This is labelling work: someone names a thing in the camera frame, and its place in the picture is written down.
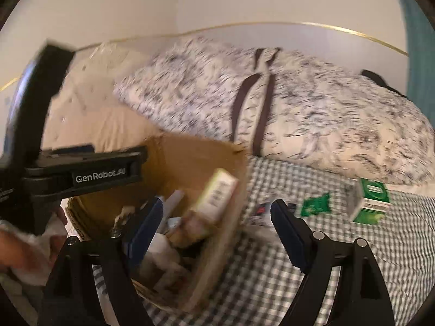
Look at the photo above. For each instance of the beige pillow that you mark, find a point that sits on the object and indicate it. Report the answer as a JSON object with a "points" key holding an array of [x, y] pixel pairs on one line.
{"points": [[112, 125]]}

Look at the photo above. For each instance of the dark cloth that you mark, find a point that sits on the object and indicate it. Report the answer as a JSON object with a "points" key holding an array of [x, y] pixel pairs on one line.
{"points": [[373, 74]]}

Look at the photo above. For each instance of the white silver packet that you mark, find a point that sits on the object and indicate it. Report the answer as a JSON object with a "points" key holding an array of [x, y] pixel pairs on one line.
{"points": [[255, 222]]}

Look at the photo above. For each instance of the cream tufted headboard cushion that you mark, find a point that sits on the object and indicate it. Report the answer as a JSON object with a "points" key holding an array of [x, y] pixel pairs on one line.
{"points": [[88, 74]]}

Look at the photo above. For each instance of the white headboard gold trim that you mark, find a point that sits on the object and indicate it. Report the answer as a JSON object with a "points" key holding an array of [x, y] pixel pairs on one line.
{"points": [[306, 37]]}

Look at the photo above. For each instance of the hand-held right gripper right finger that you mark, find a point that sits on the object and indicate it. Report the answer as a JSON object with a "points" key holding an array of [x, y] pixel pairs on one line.
{"points": [[289, 241]]}

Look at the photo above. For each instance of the white slim box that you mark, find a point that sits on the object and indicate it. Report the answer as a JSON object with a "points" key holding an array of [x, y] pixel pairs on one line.
{"points": [[173, 203]]}

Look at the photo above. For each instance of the green white checked cloth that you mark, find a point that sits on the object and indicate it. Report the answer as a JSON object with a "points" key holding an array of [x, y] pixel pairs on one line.
{"points": [[265, 288]]}

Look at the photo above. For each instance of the person's left hand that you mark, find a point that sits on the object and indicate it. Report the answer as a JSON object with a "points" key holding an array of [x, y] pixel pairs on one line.
{"points": [[23, 254]]}

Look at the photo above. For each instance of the small tan cardboard box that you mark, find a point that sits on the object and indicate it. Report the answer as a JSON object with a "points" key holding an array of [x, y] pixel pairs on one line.
{"points": [[217, 193]]}

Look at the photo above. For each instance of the teal curtain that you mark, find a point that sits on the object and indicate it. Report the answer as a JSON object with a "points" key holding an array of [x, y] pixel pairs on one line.
{"points": [[416, 57]]}

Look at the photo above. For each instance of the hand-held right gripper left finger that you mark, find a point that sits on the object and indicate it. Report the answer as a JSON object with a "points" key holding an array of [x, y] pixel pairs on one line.
{"points": [[146, 234]]}

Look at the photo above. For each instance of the white tissue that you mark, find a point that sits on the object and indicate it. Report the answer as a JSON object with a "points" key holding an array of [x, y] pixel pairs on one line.
{"points": [[159, 248]]}

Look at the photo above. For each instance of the brown cardboard box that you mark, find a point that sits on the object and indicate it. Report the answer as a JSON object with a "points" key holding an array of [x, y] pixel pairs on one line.
{"points": [[190, 163]]}

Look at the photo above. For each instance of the green white carton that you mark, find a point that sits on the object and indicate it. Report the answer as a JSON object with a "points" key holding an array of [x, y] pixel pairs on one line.
{"points": [[370, 207]]}

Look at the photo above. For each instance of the green packet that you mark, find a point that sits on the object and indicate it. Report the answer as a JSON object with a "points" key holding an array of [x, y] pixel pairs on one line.
{"points": [[316, 206]]}

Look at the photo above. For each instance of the floral white duvet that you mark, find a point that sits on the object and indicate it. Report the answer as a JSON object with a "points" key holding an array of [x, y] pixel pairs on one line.
{"points": [[306, 108]]}

